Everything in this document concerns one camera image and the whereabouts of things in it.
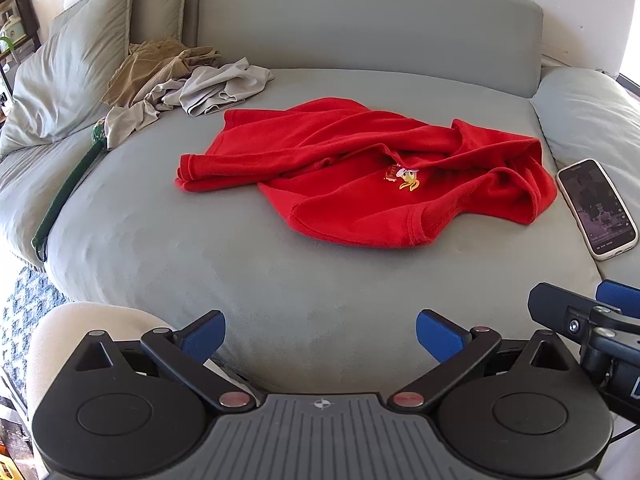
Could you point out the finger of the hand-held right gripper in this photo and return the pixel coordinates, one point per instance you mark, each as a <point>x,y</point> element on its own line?
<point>560,302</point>
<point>622,297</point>

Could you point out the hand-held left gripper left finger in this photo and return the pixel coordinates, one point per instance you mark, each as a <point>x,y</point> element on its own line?
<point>200,335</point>

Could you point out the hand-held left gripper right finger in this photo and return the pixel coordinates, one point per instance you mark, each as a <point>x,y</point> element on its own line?
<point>440,335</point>

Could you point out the red t-shirt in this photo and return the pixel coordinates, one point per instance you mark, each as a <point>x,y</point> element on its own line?
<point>350,185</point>

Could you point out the grey sofa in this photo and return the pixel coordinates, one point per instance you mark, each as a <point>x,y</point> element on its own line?
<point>250,270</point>

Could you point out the smartphone with white case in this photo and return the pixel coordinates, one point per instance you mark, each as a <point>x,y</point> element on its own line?
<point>595,210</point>

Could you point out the person's leg in beige trousers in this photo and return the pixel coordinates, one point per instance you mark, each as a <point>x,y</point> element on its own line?
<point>65,325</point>

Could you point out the blue patterned rug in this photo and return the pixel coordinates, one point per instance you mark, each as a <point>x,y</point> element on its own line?
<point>25,310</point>

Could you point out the pale grey-blue pillow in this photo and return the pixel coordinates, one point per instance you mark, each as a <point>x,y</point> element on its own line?
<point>590,115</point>

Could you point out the light grey crumpled garment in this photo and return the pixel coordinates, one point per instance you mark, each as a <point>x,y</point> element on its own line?
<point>220,85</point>

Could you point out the tan crumpled garment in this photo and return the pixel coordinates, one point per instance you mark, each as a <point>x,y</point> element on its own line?
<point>150,70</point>

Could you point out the black framed window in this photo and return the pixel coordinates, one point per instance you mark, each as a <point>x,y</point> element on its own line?
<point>631,10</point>

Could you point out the large grey pillow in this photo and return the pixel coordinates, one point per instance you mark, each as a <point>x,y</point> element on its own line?
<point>65,75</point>

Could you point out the grey square back cushion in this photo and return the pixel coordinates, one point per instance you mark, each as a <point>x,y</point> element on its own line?
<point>157,0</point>

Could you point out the wooden bookshelf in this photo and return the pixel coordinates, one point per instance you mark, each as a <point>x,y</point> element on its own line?
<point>15,25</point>

